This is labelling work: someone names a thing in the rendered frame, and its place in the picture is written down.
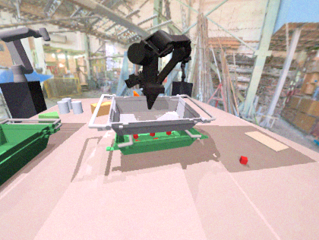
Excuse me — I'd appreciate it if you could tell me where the white flat panel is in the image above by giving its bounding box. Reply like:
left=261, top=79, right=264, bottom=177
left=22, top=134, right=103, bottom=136
left=244, top=131, right=289, bottom=152

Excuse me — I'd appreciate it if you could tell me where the tan rectangular block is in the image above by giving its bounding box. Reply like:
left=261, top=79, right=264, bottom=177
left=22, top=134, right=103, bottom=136
left=90, top=102, right=112, bottom=117

